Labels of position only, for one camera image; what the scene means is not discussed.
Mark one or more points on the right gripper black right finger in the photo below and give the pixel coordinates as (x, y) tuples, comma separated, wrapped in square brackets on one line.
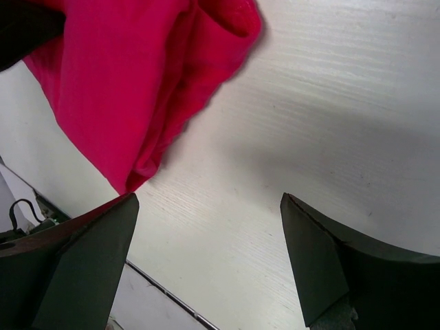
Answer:
[(348, 280)]

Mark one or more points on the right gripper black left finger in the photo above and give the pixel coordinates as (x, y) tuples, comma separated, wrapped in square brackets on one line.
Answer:
[(64, 275)]

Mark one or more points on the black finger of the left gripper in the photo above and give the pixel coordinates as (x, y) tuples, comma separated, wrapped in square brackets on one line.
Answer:
[(25, 26)]

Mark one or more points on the red t shirt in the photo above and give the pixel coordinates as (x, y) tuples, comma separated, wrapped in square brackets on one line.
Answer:
[(126, 76)]

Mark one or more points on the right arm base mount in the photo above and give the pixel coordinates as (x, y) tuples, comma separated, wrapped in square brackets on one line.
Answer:
[(43, 215)]

